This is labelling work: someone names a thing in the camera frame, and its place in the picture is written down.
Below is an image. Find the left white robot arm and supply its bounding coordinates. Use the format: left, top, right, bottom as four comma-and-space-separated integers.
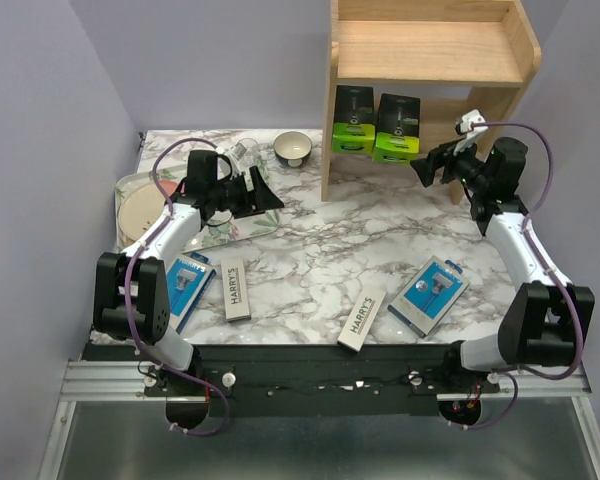
92, 150, 284, 395

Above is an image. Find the black green Gillette box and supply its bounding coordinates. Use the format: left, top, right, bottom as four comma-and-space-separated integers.
331, 85, 376, 155
372, 93, 421, 165

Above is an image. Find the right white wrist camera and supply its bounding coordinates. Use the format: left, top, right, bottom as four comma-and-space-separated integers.
453, 109, 488, 155

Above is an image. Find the dark ceramic bowl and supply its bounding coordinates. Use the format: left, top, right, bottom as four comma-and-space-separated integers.
273, 131, 313, 168

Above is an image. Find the left blue razor package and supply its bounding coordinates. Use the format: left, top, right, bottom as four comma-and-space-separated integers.
166, 252, 216, 334

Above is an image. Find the aluminium rail frame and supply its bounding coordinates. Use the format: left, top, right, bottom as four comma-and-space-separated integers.
39, 360, 600, 479

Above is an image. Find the right blue razor package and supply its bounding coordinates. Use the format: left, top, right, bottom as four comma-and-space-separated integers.
387, 256, 470, 338

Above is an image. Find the wooden two-tier shelf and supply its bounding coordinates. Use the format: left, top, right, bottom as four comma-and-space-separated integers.
320, 1, 541, 200

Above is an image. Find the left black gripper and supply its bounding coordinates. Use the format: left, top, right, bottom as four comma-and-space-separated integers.
210, 166, 285, 219

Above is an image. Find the pink and cream plate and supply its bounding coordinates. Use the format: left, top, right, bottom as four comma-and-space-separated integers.
117, 182, 165, 246

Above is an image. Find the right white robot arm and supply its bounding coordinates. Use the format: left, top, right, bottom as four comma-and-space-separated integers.
411, 137, 595, 392

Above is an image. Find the white harry's box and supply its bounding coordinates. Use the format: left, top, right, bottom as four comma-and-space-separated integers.
337, 286, 386, 352
221, 257, 251, 322

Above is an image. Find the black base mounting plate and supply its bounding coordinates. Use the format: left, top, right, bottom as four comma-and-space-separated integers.
79, 342, 516, 419

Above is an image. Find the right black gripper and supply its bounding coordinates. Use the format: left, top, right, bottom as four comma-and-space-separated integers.
409, 134, 490, 194

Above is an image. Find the clear plastic cup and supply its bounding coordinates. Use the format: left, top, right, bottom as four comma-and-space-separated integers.
235, 138, 261, 169

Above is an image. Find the blue razor package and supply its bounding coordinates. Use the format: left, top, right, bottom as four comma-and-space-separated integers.
166, 252, 216, 334
387, 256, 470, 338

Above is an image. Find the leaf-patterned tray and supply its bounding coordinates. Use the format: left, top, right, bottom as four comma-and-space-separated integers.
115, 172, 280, 252

